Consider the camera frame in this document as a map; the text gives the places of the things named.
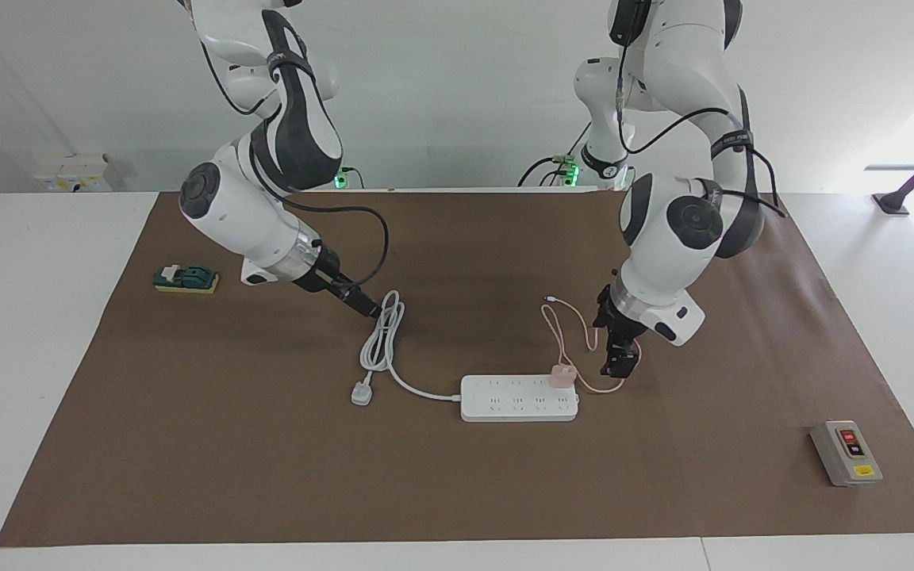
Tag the white cardboard boxes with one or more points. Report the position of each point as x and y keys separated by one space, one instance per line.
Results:
x=72 y=173

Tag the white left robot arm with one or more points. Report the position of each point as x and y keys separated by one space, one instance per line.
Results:
x=679 y=254

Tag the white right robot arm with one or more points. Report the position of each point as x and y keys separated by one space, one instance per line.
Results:
x=243 y=210

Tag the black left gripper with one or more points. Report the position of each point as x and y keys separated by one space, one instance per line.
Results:
x=616 y=325

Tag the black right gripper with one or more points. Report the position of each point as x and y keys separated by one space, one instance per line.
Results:
x=324 y=271

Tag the white power strip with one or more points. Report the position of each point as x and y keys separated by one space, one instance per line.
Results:
x=519 y=400

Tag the pink charger adapter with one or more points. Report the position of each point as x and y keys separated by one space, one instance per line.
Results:
x=562 y=377

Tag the brown table mat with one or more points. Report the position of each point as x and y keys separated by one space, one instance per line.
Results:
x=457 y=476

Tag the grey on-off switch box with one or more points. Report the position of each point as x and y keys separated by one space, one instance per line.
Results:
x=846 y=454

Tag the green lit base connector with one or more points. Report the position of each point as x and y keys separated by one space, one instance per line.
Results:
x=343 y=178
x=566 y=170

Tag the green knife switch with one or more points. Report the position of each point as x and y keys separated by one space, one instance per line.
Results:
x=186 y=278

